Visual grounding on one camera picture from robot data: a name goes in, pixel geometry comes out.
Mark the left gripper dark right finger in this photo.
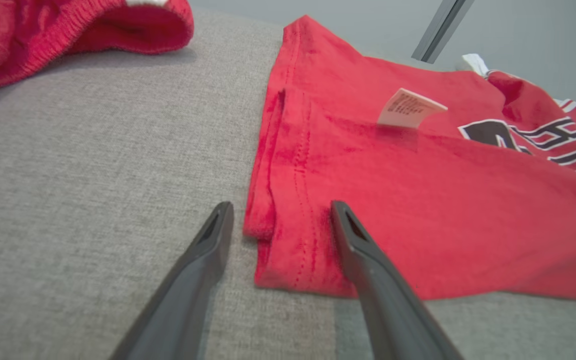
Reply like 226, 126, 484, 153
330, 200, 465, 360

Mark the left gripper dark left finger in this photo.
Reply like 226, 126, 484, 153
110, 201, 235, 360

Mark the red Bulls jersey shirt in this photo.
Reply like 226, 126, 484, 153
243, 15, 576, 306

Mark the red Bulls shorts white trim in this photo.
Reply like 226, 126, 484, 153
0, 0, 195, 97

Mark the grey fabric sofa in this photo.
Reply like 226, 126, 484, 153
0, 7, 576, 360

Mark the grey metal wall post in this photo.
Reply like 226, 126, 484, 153
411, 0, 476, 64

